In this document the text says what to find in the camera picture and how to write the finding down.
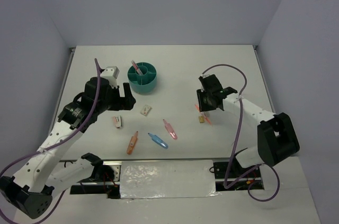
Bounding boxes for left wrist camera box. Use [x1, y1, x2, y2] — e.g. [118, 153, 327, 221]
[100, 66, 120, 88]

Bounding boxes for silver foil sheet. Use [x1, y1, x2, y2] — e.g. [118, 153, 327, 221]
[120, 160, 218, 199]

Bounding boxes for red slim pen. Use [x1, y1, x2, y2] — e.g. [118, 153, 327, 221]
[131, 60, 143, 76]

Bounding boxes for teal round desk organizer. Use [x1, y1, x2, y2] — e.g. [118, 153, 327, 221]
[127, 62, 157, 94]

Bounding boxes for orange slim pen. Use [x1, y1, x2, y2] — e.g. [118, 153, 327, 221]
[194, 104, 212, 126]

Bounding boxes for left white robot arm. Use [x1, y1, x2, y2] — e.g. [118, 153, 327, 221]
[1, 77, 136, 219]

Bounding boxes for orange highlighter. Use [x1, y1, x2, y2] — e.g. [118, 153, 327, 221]
[126, 131, 138, 155]

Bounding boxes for blue highlighter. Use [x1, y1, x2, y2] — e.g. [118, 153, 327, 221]
[148, 133, 168, 149]

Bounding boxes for small brown eraser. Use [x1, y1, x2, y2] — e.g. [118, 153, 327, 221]
[199, 116, 205, 123]

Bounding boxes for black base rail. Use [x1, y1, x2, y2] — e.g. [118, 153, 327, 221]
[70, 157, 265, 200]

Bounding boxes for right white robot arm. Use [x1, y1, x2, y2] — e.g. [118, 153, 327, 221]
[197, 74, 300, 177]

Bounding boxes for pink highlighter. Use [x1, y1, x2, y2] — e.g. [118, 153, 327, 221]
[163, 119, 177, 140]

